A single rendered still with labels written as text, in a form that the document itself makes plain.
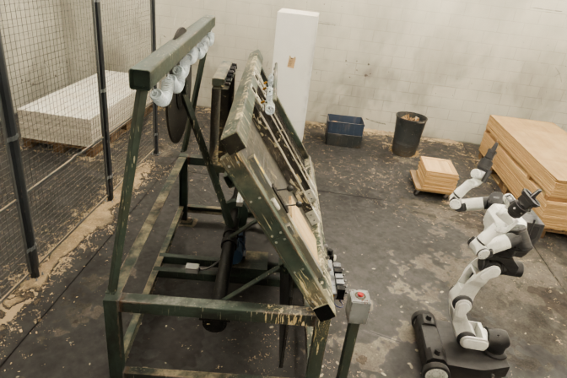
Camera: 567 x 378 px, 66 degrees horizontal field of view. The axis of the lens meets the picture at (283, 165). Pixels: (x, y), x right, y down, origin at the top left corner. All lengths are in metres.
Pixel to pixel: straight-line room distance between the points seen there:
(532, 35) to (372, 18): 2.66
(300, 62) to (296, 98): 0.54
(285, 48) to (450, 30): 3.00
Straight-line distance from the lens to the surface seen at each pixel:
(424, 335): 3.83
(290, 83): 6.74
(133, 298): 2.90
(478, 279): 3.43
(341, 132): 7.32
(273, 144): 3.11
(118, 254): 2.69
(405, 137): 7.35
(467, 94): 8.52
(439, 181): 6.19
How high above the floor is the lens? 2.72
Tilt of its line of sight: 25 degrees down
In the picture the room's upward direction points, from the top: 7 degrees clockwise
